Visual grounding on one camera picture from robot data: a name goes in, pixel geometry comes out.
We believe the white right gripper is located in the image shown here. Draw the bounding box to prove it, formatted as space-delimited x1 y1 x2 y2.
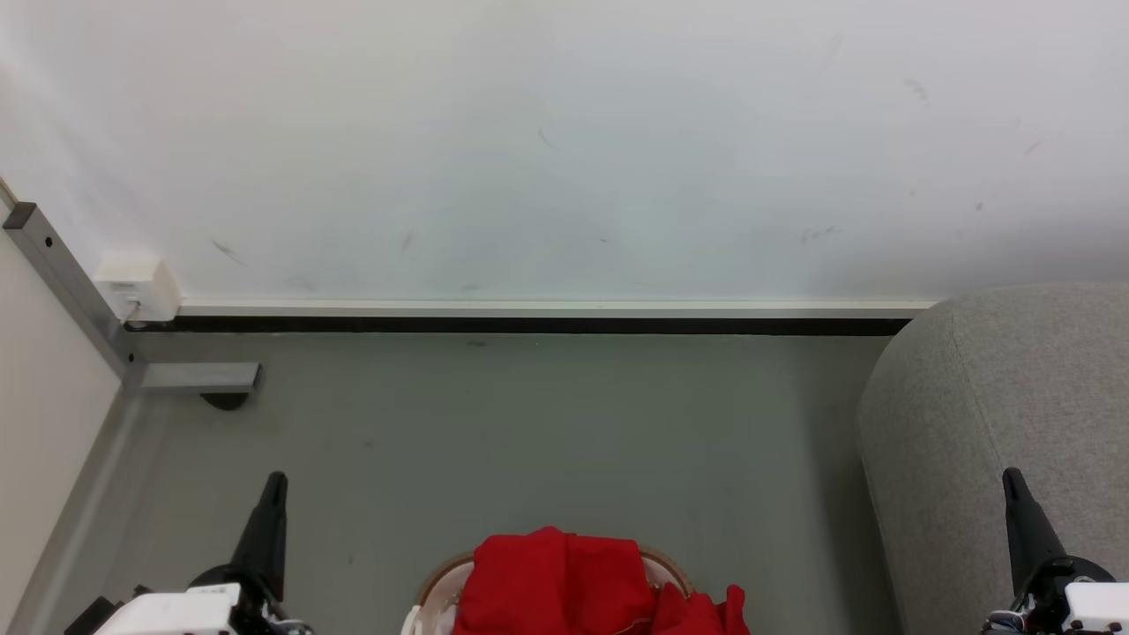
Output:
983 467 1129 635

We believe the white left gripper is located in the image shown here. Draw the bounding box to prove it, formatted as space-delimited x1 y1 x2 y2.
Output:
64 471 310 635

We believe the red garment with white trim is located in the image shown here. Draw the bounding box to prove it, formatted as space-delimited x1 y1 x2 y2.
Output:
452 527 751 635

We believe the grey fabric sofa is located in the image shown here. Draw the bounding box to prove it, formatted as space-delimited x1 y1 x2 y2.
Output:
856 282 1129 635

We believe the white laundry basket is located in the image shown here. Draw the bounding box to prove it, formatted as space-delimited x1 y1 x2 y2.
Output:
401 542 698 635

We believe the grey metal partition foot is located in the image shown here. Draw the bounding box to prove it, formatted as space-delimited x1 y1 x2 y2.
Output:
3 202 262 395

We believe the black and white baseboard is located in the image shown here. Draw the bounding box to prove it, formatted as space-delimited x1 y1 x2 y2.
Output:
123 298 938 337

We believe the white wall socket box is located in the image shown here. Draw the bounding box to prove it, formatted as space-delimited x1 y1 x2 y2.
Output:
93 256 182 323

